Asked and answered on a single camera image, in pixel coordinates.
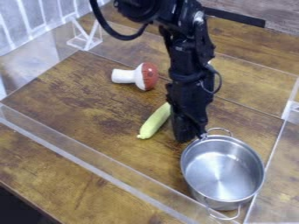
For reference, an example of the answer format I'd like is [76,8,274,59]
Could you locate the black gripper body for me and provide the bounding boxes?
[166,46,216,123]

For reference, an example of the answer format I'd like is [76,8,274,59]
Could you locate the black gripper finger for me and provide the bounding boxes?
[170,113,208,143]

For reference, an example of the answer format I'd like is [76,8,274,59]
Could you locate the stainless steel pot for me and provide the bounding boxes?
[180,127,265,221]

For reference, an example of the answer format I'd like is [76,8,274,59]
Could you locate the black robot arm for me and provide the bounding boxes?
[114,0,220,143]

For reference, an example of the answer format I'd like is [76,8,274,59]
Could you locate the toy mushroom brown cap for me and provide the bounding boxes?
[110,62,158,91]

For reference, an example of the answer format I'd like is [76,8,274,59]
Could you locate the black bar on table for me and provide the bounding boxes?
[204,7,266,28]

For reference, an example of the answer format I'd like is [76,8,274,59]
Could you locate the clear acrylic triangle bracket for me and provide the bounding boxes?
[66,19,102,51]

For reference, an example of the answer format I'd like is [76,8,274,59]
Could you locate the black cable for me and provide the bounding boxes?
[88,0,150,41]

